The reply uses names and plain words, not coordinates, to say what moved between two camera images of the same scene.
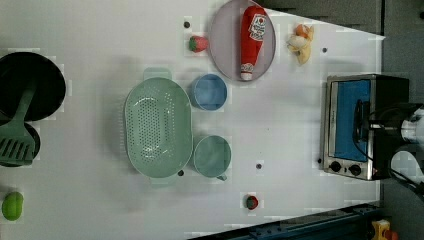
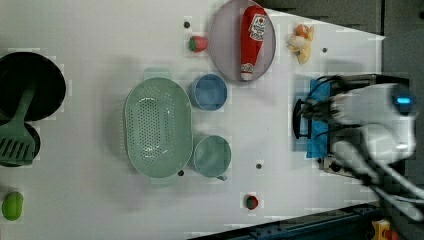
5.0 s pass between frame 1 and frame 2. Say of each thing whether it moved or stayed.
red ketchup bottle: stayed
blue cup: stayed
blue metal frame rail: stayed
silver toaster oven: moved
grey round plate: stayed
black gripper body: moved
